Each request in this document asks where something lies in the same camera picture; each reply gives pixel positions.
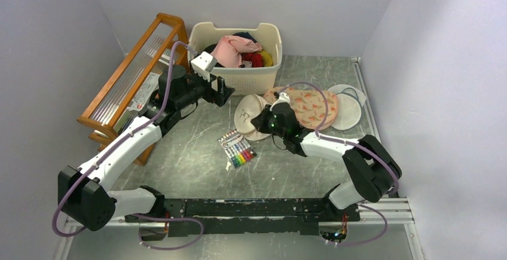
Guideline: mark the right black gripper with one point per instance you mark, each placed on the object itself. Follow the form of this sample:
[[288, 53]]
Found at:
[[259, 121]]

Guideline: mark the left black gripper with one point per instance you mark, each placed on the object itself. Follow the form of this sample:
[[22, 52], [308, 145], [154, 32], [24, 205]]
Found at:
[[219, 97]]

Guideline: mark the beige mesh laundry bag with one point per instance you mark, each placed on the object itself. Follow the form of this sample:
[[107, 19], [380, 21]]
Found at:
[[248, 108]]

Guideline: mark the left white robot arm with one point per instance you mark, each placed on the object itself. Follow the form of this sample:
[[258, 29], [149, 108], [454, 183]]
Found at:
[[85, 193]]

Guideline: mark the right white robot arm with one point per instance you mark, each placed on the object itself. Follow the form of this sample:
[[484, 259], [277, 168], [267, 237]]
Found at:
[[373, 172]]

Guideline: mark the floral pink laundry bag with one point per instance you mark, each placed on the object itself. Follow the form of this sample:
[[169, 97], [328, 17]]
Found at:
[[309, 107]]

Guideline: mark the cream plastic laundry basket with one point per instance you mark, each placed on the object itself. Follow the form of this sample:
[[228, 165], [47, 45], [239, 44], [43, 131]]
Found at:
[[245, 80]]

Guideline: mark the white mesh laundry bag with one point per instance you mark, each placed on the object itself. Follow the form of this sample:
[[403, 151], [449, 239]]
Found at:
[[350, 103]]

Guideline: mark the papers on shelf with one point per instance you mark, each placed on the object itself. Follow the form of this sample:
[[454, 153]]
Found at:
[[150, 84]]

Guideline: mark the dark navy garment in basket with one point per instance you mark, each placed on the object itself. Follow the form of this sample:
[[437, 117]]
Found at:
[[247, 35]]

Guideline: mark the marker pen pack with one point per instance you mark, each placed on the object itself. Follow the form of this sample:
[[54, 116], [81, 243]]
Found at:
[[239, 152]]

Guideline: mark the yellow garment in basket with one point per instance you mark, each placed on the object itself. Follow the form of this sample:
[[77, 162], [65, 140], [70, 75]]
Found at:
[[267, 59]]

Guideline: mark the red garment in basket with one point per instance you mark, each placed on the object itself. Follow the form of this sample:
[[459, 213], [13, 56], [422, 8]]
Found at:
[[255, 59]]

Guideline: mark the orange wooden shelf rack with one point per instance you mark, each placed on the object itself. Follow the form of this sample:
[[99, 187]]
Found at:
[[108, 110]]

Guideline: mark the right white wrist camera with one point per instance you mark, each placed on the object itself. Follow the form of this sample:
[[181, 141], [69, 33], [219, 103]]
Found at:
[[281, 97]]

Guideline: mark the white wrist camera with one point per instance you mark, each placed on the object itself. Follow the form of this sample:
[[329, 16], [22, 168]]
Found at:
[[281, 97], [203, 65]]

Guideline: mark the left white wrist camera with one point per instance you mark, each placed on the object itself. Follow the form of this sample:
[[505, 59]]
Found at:
[[203, 65]]

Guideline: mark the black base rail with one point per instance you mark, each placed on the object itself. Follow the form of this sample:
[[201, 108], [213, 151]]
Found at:
[[255, 215]]

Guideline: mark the aluminium frame rail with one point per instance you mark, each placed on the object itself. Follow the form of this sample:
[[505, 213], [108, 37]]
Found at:
[[385, 230]]

